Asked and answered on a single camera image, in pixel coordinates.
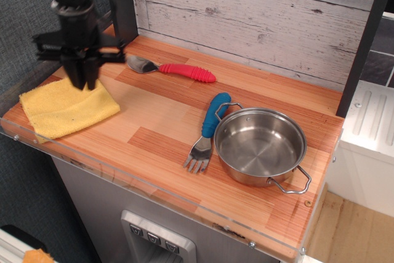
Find white toy sink unit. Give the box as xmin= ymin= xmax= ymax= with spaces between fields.
xmin=324 ymin=12 xmax=394 ymax=217

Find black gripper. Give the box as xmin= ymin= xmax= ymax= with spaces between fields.
xmin=33 ymin=12 xmax=126 ymax=90

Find small steel pot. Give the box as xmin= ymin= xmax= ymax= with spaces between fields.
xmin=213 ymin=103 xmax=312 ymax=195

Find clear acrylic edge guard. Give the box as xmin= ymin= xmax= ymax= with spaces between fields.
xmin=1 ymin=117 xmax=311 ymax=262

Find red handled spoon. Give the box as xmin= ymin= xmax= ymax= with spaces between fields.
xmin=126 ymin=55 xmax=216 ymax=83

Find grey dispenser button panel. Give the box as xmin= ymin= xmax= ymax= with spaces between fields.
xmin=121 ymin=210 xmax=197 ymax=262

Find blue handled fork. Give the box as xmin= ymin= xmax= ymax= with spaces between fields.
xmin=183 ymin=92 xmax=231 ymax=174

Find dark grey right post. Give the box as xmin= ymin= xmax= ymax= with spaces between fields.
xmin=336 ymin=0 xmax=388 ymax=118

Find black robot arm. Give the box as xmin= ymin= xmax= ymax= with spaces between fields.
xmin=33 ymin=0 xmax=126 ymax=90

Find orange object at corner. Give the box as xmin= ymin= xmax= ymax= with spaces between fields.
xmin=22 ymin=249 xmax=55 ymax=263

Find yellow cloth napkin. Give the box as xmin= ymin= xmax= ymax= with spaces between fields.
xmin=19 ymin=78 xmax=121 ymax=144

